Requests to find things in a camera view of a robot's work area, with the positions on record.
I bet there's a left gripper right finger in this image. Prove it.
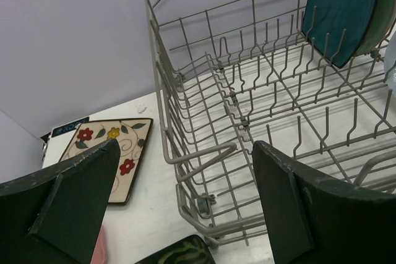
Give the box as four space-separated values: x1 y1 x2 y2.
252 141 395 263

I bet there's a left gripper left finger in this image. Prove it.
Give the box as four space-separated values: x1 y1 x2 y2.
1 140 121 263

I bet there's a pink dotted round plate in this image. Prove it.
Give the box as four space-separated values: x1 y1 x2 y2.
90 226 107 264

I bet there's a black floral square plate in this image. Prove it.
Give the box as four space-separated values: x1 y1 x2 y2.
137 234 215 264

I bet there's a green round flower plate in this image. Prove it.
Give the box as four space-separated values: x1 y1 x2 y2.
355 0 395 56

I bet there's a teal square plate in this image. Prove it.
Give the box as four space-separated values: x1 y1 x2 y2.
301 0 377 69

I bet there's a white oval plate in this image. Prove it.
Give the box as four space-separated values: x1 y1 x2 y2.
384 33 396 90

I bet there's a cream square flower plate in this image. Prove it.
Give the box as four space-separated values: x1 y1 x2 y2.
59 117 153 205

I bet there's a grey wire dish rack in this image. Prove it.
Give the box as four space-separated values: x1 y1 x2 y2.
145 0 395 249

